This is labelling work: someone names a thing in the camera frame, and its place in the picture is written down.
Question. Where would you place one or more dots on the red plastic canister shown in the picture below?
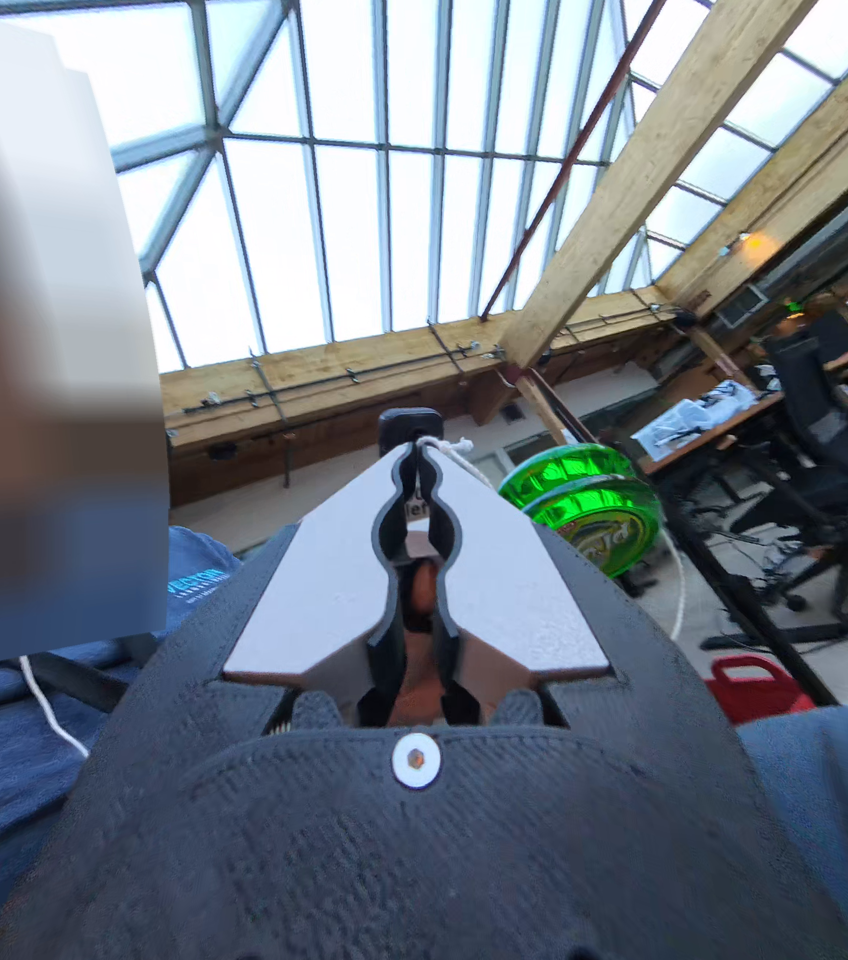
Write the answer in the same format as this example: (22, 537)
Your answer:
(761, 697)

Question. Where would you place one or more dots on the cluttered wooden desk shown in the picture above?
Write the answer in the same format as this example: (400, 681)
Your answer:
(724, 431)

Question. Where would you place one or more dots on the wooden roof beam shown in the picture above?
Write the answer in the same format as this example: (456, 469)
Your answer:
(656, 150)
(806, 180)

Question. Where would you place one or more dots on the white crumpled plastic bag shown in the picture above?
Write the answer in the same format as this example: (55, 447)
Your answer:
(686, 420)

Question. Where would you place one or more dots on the green yoyo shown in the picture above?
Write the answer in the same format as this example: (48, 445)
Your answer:
(589, 510)

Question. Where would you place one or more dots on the glass skylight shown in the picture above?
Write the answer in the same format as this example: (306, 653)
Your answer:
(356, 225)

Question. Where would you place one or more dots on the black metal desk leg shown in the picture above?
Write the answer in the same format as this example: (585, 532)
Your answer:
(754, 609)

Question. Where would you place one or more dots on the person's left hand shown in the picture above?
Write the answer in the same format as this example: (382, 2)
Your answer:
(424, 592)

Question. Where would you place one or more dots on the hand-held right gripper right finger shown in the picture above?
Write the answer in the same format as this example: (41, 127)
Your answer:
(521, 600)

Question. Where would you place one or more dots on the wall lamp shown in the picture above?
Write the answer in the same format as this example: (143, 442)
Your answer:
(758, 244)

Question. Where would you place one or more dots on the black office chair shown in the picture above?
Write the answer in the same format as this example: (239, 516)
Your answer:
(836, 450)

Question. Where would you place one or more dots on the red pipe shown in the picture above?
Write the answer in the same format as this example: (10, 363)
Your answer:
(578, 150)

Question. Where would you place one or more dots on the wooden wall beam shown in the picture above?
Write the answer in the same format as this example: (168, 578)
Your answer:
(319, 382)

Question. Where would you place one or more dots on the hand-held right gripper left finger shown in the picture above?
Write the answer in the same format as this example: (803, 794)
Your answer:
(311, 600)

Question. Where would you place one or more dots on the white wall vent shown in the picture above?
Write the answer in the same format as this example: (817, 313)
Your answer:
(740, 307)

